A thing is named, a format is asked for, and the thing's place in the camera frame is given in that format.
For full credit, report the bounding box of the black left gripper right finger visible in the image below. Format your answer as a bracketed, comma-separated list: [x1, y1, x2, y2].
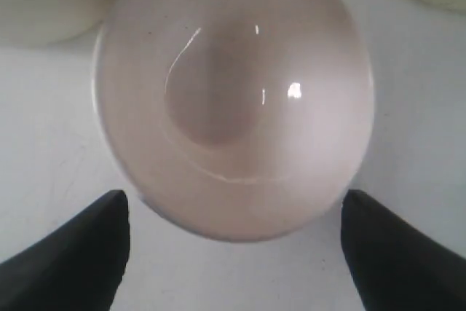
[340, 189, 465, 310]

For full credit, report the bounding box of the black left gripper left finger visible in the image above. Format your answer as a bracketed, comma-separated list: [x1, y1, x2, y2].
[1, 190, 130, 310]

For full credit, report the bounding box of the white plastic bowl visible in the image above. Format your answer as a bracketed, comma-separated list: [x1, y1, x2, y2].
[92, 0, 374, 243]

